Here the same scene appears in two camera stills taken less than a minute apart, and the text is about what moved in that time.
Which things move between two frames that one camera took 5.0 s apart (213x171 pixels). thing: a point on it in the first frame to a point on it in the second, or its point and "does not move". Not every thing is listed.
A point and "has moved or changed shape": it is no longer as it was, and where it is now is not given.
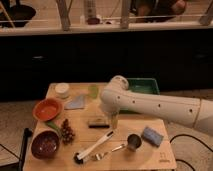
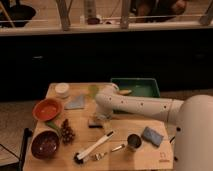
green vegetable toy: [53, 125] does not move
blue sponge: [152, 136] does not move
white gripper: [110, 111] to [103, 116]
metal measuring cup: [134, 141] does not move
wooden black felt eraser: [98, 124] has moved or changed shape
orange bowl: [47, 109] does not move
